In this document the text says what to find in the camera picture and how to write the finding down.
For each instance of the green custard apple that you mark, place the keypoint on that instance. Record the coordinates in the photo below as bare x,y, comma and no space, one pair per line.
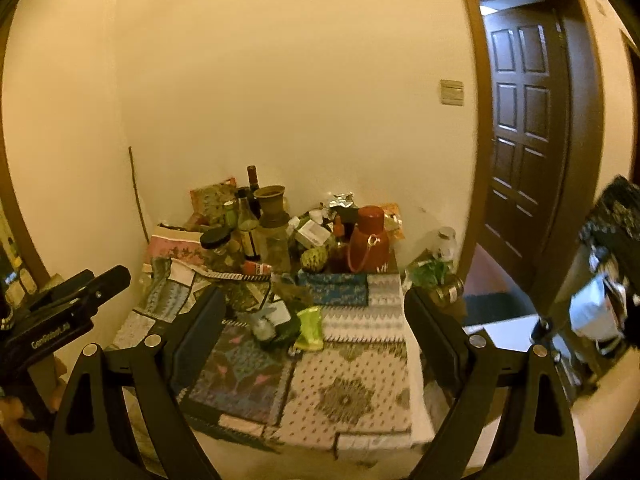
315,259

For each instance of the thin wooden stick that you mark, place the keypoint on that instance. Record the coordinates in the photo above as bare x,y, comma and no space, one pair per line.
135,180

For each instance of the clay vase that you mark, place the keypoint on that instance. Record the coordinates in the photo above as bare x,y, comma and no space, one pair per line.
270,205

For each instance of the white plastic bag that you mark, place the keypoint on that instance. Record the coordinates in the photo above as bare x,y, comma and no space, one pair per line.
595,305

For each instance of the clear glass jar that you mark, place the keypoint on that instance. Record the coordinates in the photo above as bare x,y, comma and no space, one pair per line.
275,250

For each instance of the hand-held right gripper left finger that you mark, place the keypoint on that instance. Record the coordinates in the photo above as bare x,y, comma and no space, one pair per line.
197,332

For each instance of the dark patterned cloth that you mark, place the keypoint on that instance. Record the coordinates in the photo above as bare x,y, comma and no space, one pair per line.
615,210

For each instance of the dark wine bottle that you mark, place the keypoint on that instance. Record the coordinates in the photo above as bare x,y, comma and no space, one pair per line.
252,180

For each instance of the pink patterned cloth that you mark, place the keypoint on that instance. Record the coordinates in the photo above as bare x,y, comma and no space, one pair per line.
170,247

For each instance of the small red bottle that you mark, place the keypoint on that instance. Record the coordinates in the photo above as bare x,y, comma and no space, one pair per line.
255,267

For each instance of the wall light switch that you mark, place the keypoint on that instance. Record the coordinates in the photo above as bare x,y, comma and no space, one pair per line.
452,92

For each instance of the clear labelled glass bottle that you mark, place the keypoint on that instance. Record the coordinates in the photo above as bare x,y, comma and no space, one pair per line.
246,232

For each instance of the brown panelled door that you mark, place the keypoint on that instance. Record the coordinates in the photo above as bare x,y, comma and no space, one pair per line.
525,135

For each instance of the silver foil wrapper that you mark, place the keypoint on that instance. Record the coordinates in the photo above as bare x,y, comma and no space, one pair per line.
340,201

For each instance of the black lidded glass jar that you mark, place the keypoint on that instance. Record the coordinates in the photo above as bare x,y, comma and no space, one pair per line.
220,252

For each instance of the gold lidded jar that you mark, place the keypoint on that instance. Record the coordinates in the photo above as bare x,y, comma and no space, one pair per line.
450,288

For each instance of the patchwork tablecloth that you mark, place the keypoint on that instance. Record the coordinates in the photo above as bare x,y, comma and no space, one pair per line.
350,365

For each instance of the red thermos jug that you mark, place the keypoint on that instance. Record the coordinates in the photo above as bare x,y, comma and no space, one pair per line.
370,245

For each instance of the orange packet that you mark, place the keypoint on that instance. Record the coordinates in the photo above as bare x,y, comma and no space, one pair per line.
395,220

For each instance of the small green bottle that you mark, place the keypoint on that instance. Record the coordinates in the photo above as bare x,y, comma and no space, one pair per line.
230,215

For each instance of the green leafy vegetable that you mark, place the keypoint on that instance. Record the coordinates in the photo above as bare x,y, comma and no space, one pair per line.
427,272

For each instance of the white box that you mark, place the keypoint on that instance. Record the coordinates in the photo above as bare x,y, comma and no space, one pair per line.
311,232

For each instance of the green snack wrapper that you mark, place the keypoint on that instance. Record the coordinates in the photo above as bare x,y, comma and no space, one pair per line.
310,327

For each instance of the white lidded glass jar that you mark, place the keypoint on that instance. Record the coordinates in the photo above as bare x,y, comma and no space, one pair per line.
445,245

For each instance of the crumpled plastic wrapper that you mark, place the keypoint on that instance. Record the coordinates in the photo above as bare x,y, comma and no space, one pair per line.
265,321

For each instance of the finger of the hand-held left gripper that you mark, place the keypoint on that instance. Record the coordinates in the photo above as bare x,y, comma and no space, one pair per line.
75,282
112,280

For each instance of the brown door frame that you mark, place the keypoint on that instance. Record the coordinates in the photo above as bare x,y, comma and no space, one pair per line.
475,110

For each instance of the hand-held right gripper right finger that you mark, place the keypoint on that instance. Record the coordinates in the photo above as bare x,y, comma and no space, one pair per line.
432,340

